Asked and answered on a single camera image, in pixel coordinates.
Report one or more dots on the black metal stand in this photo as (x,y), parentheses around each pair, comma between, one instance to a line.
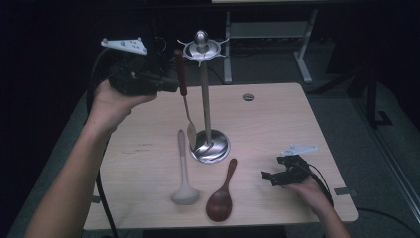
(371,99)

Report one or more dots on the grey metal floor rail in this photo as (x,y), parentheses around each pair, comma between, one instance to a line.
(389,158)

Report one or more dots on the person's right hand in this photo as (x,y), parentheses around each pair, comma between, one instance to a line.
(310,195)

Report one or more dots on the white metal table frame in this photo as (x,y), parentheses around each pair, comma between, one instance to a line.
(269,29)

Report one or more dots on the grey tape piece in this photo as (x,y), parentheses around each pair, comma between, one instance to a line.
(96,199)
(345,191)

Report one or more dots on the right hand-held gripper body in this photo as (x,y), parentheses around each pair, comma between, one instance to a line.
(295,173)

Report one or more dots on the steel utensil rack stand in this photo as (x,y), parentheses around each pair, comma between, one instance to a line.
(211,150)

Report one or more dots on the person's left hand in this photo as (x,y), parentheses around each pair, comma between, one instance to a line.
(110,107)

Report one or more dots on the brown wooden spoon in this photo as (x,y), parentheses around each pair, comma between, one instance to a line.
(219,206)

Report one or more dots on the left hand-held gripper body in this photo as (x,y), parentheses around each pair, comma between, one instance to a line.
(135,77)

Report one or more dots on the beige ladle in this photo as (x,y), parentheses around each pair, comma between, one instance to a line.
(185,195)

